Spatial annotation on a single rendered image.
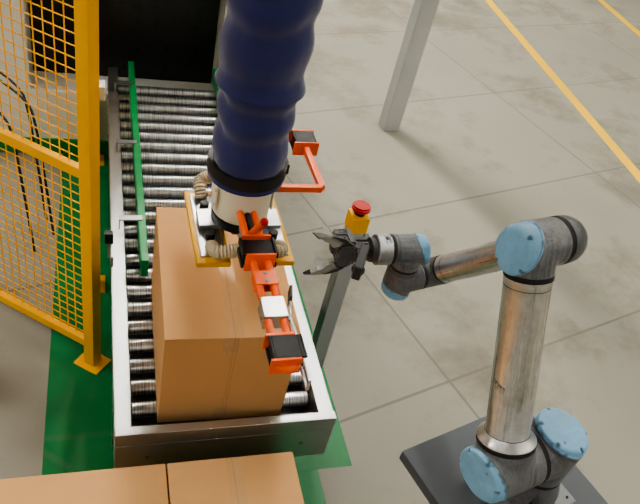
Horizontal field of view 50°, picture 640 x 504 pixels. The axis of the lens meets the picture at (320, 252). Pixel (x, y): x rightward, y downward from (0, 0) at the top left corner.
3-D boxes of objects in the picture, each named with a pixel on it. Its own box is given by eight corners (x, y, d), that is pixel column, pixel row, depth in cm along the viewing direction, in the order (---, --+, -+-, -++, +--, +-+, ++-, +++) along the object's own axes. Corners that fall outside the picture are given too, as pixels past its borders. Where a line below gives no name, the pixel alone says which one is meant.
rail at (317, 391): (223, 104, 402) (227, 75, 390) (232, 105, 404) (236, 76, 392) (308, 446, 239) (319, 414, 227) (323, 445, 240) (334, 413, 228)
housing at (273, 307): (255, 308, 173) (258, 296, 170) (281, 307, 175) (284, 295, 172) (260, 329, 168) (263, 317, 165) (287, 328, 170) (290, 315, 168)
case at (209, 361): (151, 289, 260) (156, 206, 235) (254, 288, 272) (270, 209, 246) (157, 423, 217) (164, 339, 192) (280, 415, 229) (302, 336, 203)
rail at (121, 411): (107, 97, 383) (107, 66, 370) (117, 98, 384) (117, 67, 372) (112, 465, 219) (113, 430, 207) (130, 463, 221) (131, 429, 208)
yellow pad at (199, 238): (183, 195, 218) (184, 182, 215) (214, 195, 221) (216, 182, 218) (195, 268, 194) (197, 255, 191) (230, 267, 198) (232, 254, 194)
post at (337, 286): (298, 380, 312) (348, 207, 248) (312, 379, 314) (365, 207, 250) (301, 392, 307) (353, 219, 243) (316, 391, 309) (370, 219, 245)
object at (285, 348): (261, 347, 164) (264, 333, 161) (291, 345, 166) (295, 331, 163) (268, 374, 158) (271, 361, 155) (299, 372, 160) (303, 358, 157)
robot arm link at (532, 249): (543, 498, 178) (588, 225, 151) (492, 521, 170) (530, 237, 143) (501, 464, 191) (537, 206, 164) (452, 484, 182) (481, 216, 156)
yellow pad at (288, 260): (242, 195, 224) (244, 183, 221) (271, 196, 227) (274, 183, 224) (261, 266, 200) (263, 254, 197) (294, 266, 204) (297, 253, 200)
